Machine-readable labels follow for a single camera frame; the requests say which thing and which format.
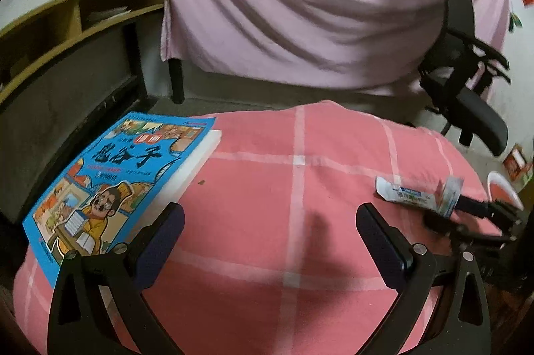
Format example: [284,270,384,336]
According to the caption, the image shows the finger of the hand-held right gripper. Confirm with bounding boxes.
[457,194,491,216]
[422,210,464,236]

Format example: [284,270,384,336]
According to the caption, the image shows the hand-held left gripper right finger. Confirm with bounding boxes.
[355,203,491,355]

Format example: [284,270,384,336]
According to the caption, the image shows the wooden shelf desk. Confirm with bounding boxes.
[0,0,168,222]

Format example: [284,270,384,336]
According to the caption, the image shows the red carton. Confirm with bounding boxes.
[503,144,530,178]

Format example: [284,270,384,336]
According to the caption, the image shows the black office chair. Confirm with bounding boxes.
[417,0,512,157]

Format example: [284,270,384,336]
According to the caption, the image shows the papers in shelf cubby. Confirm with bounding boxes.
[85,6,130,24]

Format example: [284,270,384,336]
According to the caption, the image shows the blue comic book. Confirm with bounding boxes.
[23,114,222,289]

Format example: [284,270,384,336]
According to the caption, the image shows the pink checkered tablecloth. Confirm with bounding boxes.
[12,100,501,355]

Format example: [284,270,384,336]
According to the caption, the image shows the pink hanging sheet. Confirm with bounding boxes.
[152,0,512,95]

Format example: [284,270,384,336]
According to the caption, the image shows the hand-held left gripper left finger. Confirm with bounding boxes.
[47,202,186,355]

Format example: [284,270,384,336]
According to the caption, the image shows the black bed leg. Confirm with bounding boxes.
[168,58,185,104]

